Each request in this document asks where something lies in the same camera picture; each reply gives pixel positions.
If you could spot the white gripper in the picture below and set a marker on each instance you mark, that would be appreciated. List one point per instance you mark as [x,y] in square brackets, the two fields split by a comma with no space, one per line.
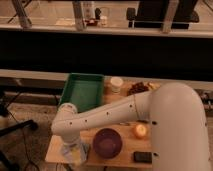
[71,144]

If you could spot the blue towel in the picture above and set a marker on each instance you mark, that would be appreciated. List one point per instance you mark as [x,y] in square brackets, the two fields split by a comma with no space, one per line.
[75,154]

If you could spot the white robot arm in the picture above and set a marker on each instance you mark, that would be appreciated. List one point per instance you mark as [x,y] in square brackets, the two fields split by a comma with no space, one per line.
[179,134]

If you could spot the white paper cup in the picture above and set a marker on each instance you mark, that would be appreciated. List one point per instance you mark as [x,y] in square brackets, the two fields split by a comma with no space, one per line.
[116,84]

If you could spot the purple bowl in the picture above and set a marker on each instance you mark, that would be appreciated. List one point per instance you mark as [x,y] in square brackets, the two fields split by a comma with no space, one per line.
[107,143]

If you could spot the metal spoon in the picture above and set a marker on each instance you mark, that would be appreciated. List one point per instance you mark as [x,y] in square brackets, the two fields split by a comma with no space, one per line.
[124,124]

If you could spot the green plastic tray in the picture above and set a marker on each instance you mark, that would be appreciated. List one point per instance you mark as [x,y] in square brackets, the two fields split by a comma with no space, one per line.
[85,91]

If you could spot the yellow apple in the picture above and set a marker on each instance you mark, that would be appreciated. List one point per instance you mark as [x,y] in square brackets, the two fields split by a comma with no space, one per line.
[140,131]

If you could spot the black remote control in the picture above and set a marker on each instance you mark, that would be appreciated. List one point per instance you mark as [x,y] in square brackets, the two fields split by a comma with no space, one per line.
[142,157]

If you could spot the black office chair base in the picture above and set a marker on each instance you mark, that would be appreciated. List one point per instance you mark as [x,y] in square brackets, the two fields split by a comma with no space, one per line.
[4,112]

